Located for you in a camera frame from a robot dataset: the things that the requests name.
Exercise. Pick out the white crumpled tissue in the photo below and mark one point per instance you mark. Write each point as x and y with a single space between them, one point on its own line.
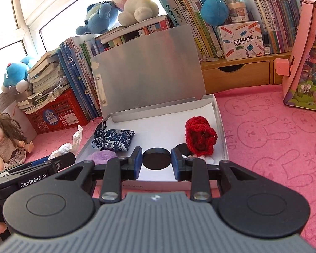
77 137

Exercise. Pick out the wooden drawer unit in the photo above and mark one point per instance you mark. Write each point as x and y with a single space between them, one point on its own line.
237 71

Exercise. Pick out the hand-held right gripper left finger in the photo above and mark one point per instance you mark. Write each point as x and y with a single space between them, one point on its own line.
137 163

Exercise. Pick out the white fluffy plush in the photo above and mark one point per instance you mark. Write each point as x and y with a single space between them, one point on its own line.
62 150

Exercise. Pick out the blue floral pouch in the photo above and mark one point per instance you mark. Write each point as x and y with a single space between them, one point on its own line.
114 139

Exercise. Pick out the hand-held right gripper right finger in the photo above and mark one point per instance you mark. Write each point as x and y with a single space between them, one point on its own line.
176 164

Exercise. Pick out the dark blue plush toy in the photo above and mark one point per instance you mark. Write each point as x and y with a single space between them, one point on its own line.
100 17

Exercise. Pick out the clear round tape tub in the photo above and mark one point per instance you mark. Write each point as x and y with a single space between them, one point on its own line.
237 9

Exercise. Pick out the row of upright books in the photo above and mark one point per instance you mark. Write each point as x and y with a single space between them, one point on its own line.
273 15

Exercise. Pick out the flat stack of books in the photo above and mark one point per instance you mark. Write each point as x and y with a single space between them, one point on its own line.
137 30

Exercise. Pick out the label printer box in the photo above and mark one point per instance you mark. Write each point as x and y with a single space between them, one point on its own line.
241 40

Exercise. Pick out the red crochet piece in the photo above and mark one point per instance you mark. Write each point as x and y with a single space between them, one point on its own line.
200 137

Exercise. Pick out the pink triangular toy house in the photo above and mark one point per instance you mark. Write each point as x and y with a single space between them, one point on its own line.
308 63

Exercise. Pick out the brown-haired doll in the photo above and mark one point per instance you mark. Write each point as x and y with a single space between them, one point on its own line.
6 142

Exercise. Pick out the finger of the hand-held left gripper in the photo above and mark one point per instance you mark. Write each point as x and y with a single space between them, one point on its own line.
29 165
67 161

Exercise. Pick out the white pink lamb plush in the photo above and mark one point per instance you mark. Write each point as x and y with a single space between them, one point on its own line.
133 1

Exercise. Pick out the dark round lid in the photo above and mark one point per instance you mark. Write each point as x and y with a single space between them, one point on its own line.
183 148

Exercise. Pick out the stack of loose books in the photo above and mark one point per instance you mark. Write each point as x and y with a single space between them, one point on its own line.
44 81

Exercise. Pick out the red plastic basket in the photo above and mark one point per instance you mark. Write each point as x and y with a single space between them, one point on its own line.
58 114

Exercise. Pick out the small dark bottle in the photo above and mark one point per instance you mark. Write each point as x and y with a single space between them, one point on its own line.
267 44

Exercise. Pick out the blue plush ball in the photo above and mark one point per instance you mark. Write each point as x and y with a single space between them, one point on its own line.
214 10

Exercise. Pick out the row of blue folders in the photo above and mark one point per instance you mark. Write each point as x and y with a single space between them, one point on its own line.
79 79

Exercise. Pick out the purple plush heart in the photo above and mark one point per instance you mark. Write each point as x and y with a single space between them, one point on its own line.
102 156

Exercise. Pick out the black binder clip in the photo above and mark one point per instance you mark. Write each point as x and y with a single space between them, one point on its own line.
103 126

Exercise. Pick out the black round lid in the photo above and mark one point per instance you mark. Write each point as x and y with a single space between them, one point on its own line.
157 159

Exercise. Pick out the grey cutting mat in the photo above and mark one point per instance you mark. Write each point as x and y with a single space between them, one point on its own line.
4 101

